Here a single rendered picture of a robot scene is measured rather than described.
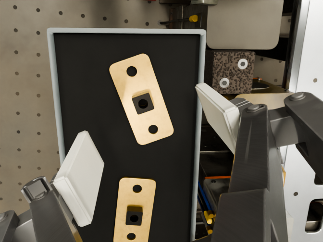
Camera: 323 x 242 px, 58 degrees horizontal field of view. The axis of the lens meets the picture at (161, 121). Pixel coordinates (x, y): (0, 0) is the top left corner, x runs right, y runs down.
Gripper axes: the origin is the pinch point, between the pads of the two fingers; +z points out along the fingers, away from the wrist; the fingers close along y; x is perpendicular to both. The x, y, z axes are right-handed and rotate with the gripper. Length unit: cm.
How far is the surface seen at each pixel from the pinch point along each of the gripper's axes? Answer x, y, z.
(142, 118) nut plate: -1.4, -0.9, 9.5
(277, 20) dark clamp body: 1.1, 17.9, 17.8
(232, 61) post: -1.0, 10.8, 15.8
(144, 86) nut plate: 1.5, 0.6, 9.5
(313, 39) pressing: -4.9, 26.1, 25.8
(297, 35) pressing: -3.3, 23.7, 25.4
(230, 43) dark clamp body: 0.7, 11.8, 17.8
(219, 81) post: -2.6, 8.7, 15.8
